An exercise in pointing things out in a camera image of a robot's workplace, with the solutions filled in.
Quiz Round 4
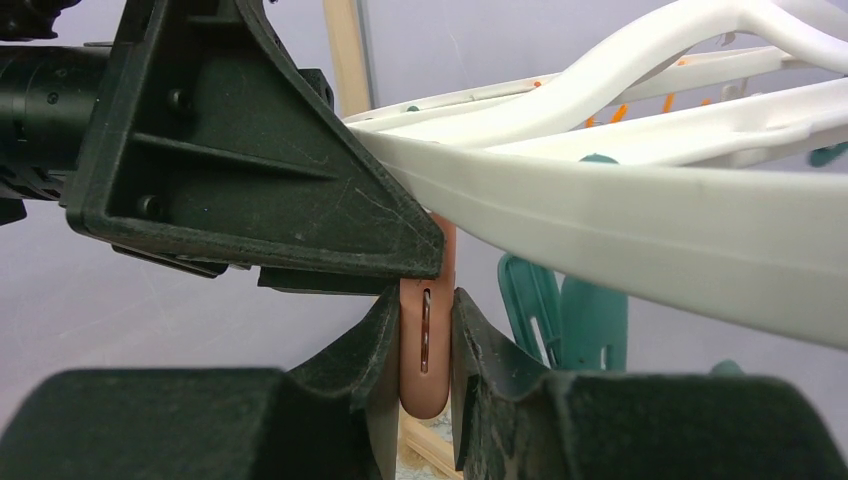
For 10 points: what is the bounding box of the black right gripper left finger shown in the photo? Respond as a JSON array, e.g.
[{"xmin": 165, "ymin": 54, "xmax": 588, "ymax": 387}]
[{"xmin": 1, "ymin": 287, "xmax": 399, "ymax": 479}]

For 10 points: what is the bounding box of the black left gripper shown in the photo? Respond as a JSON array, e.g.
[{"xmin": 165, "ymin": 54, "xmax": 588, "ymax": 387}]
[{"xmin": 1, "ymin": 1, "xmax": 445, "ymax": 295}]

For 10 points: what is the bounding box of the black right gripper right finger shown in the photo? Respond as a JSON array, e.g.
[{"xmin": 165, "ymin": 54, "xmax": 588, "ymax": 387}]
[{"xmin": 451, "ymin": 289, "xmax": 847, "ymax": 479}]

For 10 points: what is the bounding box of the pink clothes peg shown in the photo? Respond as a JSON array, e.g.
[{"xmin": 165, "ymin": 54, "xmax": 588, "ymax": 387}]
[{"xmin": 399, "ymin": 213, "xmax": 457, "ymax": 419}]

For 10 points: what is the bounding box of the white oval clip hanger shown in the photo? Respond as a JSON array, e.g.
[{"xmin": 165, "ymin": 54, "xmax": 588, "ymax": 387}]
[{"xmin": 345, "ymin": 1, "xmax": 847, "ymax": 350}]

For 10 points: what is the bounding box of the teal clothes peg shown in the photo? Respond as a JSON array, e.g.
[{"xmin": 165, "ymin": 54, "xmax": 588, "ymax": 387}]
[{"xmin": 497, "ymin": 254, "xmax": 629, "ymax": 371}]

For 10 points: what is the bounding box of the wooden drying rack frame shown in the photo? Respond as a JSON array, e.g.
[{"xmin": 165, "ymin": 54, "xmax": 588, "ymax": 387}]
[{"xmin": 322, "ymin": 0, "xmax": 372, "ymax": 117}]

